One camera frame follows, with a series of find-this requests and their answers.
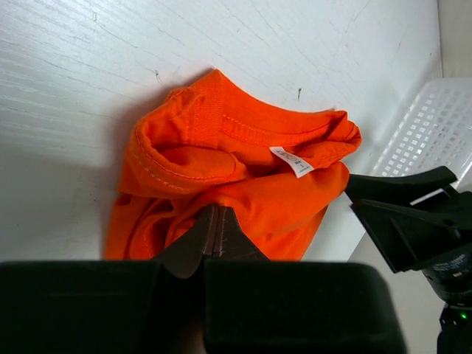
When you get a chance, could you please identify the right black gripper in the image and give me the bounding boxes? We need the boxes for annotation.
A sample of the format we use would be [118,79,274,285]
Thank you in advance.
[345,167,471,306]

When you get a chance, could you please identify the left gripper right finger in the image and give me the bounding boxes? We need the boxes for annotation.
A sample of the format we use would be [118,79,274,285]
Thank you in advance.
[204,207,406,353]

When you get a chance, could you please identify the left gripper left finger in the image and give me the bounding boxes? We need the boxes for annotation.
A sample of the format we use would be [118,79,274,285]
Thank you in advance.
[1,205,218,353]

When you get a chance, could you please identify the orange t-shirt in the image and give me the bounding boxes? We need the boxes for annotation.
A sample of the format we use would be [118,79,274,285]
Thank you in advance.
[104,70,362,260]

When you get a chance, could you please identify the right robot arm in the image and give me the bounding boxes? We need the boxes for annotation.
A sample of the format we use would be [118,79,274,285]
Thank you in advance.
[345,166,471,353]

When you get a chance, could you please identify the white plastic mesh basket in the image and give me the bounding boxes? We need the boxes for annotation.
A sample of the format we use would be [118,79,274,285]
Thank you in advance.
[372,78,471,187]

